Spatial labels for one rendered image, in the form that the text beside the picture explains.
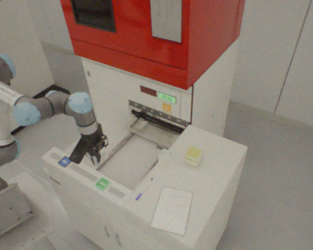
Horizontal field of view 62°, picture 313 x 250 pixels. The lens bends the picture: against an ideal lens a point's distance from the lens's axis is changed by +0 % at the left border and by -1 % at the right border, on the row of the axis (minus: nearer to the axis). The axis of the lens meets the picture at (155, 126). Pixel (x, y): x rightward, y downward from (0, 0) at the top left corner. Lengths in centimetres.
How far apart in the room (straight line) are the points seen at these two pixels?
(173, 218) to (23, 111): 71
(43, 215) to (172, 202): 65
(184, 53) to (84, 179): 76
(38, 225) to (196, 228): 75
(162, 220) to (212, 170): 35
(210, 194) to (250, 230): 110
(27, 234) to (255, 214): 168
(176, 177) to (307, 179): 168
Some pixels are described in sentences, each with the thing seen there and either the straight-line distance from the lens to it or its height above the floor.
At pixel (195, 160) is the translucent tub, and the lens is 126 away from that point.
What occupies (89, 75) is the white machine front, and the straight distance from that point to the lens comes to 187.
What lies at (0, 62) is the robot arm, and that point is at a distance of 128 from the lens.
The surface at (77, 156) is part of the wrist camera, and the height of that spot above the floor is 125.
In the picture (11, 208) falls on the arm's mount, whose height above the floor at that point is 95.
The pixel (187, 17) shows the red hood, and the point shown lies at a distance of 117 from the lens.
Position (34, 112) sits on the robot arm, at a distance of 93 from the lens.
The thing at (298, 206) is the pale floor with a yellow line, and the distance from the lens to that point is 253.
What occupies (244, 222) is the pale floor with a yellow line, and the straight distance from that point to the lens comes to 231.
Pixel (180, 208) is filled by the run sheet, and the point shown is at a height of 97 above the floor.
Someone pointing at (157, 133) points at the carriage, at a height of 88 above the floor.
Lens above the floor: 199
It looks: 42 degrees down
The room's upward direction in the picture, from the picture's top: 4 degrees counter-clockwise
